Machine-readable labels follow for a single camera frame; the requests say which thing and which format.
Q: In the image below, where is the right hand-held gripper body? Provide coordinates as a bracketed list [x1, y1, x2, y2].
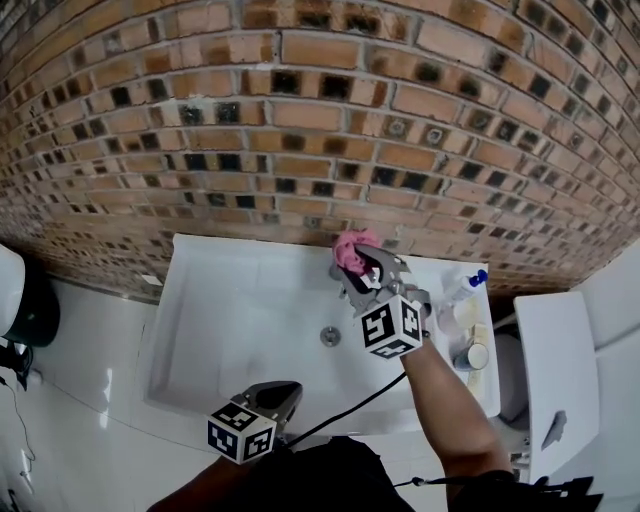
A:
[352, 259, 434, 361]

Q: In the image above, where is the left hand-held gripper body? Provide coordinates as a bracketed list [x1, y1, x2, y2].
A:
[207, 390, 289, 465]

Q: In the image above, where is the pink cloth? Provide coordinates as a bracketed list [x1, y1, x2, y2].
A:
[332, 227, 383, 277]

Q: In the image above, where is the person's left forearm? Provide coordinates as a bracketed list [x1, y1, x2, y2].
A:
[147, 452, 251, 512]

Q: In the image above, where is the person's right forearm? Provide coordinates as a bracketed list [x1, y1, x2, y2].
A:
[402, 339, 515, 482]

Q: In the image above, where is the cream white cup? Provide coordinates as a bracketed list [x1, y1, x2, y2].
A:
[438, 297, 477, 335]

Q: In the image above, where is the person's top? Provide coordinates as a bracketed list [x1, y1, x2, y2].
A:
[239, 435, 441, 512]

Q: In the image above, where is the white ceramic sink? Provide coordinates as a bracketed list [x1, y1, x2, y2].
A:
[144, 233, 502, 437]

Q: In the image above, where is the white bottle with blue cap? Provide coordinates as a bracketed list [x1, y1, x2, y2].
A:
[444, 269, 489, 304]

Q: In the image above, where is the white panel door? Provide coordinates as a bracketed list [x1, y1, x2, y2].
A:
[513, 291, 601, 484]

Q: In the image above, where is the black floor stand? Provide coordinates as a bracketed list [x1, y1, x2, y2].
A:
[0, 341, 35, 392]

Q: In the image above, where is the black body-worn box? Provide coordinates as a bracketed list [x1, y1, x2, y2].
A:
[528, 474, 605, 512]

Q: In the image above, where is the dark bin with white lid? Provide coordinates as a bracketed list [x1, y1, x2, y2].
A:
[0, 243, 62, 352]

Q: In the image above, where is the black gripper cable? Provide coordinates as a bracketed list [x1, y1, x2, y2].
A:
[287, 370, 408, 447]

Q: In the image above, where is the grey door handle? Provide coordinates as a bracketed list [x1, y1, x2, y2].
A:
[541, 410, 568, 449]

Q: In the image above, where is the thin black floor cable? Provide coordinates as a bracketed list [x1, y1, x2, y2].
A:
[0, 378, 37, 462]

